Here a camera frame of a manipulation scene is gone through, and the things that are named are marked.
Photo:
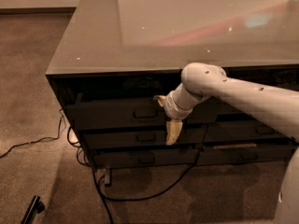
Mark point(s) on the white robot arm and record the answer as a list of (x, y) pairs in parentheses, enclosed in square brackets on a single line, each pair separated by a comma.
[(275, 107)]

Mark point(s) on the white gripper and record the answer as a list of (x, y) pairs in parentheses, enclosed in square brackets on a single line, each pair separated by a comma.
[(172, 108)]

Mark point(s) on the grey drawer cabinet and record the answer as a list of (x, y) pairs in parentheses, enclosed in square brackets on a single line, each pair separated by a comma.
[(126, 49)]

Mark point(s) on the black object on floor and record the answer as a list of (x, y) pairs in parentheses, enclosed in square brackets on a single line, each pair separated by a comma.
[(35, 207)]

